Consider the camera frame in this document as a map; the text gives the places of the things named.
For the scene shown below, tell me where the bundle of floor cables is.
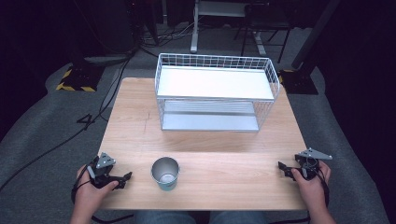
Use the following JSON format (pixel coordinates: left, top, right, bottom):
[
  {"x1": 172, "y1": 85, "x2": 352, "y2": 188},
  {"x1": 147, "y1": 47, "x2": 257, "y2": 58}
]
[{"x1": 136, "y1": 19, "x2": 200, "y2": 49}]

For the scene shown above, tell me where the white wire shelf rack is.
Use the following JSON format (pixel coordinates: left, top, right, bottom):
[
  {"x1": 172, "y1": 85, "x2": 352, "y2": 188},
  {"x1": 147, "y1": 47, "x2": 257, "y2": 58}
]
[{"x1": 154, "y1": 52, "x2": 281, "y2": 133}]

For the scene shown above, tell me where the person's right leg in jeans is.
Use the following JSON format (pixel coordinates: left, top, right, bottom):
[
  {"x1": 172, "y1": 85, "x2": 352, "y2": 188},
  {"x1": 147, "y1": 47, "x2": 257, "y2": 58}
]
[{"x1": 209, "y1": 210, "x2": 268, "y2": 224}]

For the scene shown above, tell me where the person's right hand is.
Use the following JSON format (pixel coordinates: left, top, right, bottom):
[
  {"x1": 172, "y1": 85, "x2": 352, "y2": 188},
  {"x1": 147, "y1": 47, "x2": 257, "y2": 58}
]
[{"x1": 290, "y1": 161, "x2": 332, "y2": 214}]

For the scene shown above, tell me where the left hand-held gripper black cable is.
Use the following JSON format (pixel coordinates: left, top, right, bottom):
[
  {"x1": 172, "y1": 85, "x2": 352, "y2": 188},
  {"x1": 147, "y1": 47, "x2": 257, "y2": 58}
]
[{"x1": 70, "y1": 157, "x2": 135, "y2": 224}]

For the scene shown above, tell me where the black slanted stand pole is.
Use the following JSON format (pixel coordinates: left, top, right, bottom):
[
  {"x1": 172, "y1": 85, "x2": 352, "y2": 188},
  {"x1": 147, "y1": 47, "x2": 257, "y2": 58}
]
[{"x1": 290, "y1": 0, "x2": 343, "y2": 70}]

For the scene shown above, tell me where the white desk frame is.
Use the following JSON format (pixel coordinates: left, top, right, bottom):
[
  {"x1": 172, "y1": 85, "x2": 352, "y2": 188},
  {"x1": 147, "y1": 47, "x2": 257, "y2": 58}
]
[{"x1": 190, "y1": 0, "x2": 268, "y2": 57}]

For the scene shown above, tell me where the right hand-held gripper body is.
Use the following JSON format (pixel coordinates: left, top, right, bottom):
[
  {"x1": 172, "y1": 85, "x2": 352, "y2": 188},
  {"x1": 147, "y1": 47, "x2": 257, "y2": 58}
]
[{"x1": 292, "y1": 147, "x2": 333, "y2": 182}]

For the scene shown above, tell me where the black metal chair frame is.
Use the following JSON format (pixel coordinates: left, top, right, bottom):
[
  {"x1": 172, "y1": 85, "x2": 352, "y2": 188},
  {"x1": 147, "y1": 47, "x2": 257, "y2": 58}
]
[{"x1": 233, "y1": 2, "x2": 294, "y2": 64}]

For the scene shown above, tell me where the metal cup with teal outside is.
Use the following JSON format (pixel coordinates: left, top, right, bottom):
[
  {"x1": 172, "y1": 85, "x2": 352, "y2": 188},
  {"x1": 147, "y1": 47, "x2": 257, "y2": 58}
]
[{"x1": 150, "y1": 156, "x2": 181, "y2": 192}]

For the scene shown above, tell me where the yellow black striped stand base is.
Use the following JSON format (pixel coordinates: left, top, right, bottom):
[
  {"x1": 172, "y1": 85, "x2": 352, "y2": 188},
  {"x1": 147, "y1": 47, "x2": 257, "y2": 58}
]
[
  {"x1": 277, "y1": 68, "x2": 319, "y2": 95},
  {"x1": 55, "y1": 63, "x2": 106, "y2": 93}
]

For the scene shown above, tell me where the hand-held gripper black cable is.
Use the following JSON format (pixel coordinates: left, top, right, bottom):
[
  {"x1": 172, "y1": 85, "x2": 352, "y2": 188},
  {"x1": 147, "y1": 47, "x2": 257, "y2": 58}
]
[
  {"x1": 70, "y1": 157, "x2": 135, "y2": 224},
  {"x1": 268, "y1": 157, "x2": 332, "y2": 224}
]

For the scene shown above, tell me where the person's left hand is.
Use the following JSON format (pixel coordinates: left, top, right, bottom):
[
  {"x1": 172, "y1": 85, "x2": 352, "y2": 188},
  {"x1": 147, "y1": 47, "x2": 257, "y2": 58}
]
[{"x1": 74, "y1": 164, "x2": 120, "y2": 217}]

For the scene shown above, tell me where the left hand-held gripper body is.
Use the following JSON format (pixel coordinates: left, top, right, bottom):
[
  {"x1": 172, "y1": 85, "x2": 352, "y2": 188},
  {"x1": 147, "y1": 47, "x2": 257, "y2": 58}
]
[{"x1": 87, "y1": 151, "x2": 127, "y2": 190}]

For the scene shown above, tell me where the person's left leg in jeans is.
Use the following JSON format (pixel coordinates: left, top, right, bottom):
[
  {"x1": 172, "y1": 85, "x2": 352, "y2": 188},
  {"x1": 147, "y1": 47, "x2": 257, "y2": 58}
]
[{"x1": 134, "y1": 210, "x2": 198, "y2": 224}]

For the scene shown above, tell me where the right hand-held gripper black cable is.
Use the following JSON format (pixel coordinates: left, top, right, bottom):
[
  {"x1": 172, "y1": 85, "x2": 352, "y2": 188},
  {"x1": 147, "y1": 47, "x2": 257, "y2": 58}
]
[{"x1": 268, "y1": 157, "x2": 332, "y2": 224}]

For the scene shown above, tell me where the long black floor cable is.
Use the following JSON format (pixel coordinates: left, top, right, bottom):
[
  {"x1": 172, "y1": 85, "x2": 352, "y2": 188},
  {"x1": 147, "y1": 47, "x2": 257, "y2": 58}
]
[{"x1": 0, "y1": 55, "x2": 134, "y2": 192}]

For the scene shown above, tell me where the person's leg in jeans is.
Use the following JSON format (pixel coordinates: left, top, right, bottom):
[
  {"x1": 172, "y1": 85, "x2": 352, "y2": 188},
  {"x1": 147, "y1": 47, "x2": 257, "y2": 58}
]
[
  {"x1": 209, "y1": 210, "x2": 268, "y2": 224},
  {"x1": 134, "y1": 210, "x2": 198, "y2": 224}
]

